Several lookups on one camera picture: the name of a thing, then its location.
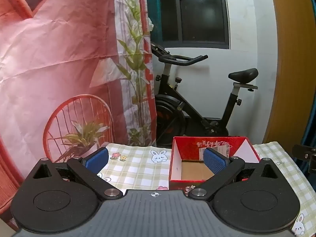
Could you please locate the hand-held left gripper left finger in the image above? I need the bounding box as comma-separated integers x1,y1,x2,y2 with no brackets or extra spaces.
25,147,123,201

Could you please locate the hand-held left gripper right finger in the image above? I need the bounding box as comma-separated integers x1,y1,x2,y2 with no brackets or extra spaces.
189,148,285,200

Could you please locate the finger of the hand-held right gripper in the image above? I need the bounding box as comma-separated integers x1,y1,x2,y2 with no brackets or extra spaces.
292,144,316,174

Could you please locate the red cardboard box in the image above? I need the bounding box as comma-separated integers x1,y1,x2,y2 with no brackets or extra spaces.
168,136,261,190

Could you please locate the checkered bunny print tablecloth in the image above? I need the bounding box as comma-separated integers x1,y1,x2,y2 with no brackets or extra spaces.
97,141,316,236

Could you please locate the black exercise bike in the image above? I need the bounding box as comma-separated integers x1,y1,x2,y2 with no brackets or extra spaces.
150,43,259,147

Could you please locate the orange wooden door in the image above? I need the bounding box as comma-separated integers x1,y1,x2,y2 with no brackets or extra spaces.
262,0,316,151

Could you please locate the pink printed backdrop cloth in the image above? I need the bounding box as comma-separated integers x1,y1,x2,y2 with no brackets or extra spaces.
0,0,157,228

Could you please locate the dark framed window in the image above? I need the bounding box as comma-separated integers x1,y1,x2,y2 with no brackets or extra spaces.
146,0,230,50

